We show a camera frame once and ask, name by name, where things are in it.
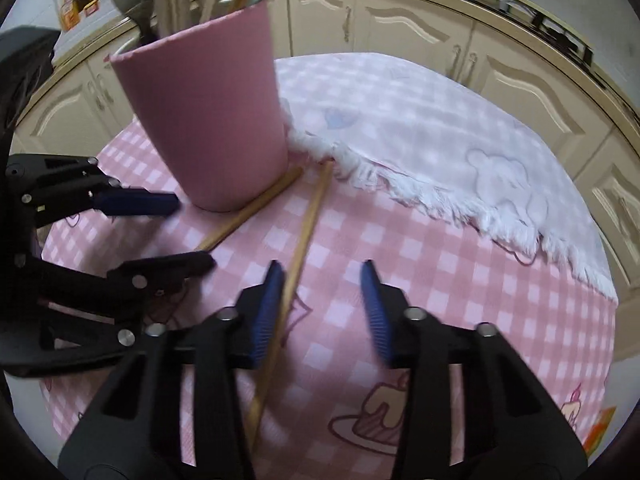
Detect white fringed cloth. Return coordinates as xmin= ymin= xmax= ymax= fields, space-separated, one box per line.
xmin=274 ymin=53 xmax=616 ymax=298

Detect pink checkered tablecloth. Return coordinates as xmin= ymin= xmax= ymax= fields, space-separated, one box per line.
xmin=39 ymin=119 xmax=618 ymax=480

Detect pink utensil cup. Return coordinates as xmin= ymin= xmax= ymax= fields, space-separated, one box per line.
xmin=111 ymin=2 xmax=288 ymax=212

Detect cream lower cabinets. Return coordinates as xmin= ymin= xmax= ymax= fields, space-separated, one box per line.
xmin=8 ymin=0 xmax=640 ymax=361

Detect orange oil bottle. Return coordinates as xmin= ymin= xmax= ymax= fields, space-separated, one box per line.
xmin=58 ymin=0 xmax=80 ymax=32

